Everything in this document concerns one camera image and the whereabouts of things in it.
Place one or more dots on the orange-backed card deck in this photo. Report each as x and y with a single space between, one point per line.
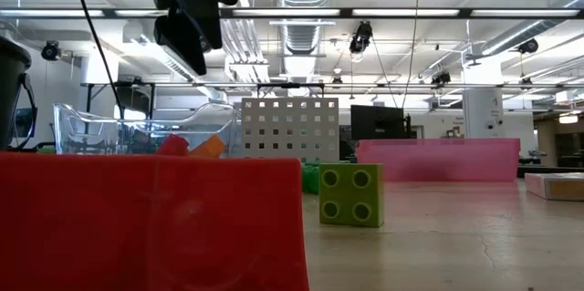
556 187

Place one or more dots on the black monitor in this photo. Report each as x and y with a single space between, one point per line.
376 122

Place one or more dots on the black overhead light bar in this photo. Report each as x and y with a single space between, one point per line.
346 12

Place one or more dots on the black ceiling spotlight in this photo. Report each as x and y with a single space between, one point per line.
440 77
529 45
50 50
361 36

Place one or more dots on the white perforated bin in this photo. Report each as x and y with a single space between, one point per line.
269 124

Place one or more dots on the lime green toy block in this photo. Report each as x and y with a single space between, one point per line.
351 195

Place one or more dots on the clear plastic bin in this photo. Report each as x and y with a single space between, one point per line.
91 122

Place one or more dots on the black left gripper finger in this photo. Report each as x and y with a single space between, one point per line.
210 26
182 40

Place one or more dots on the pink translucent tray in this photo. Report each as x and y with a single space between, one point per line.
438 159

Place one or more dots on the white round pillar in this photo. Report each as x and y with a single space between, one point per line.
479 113

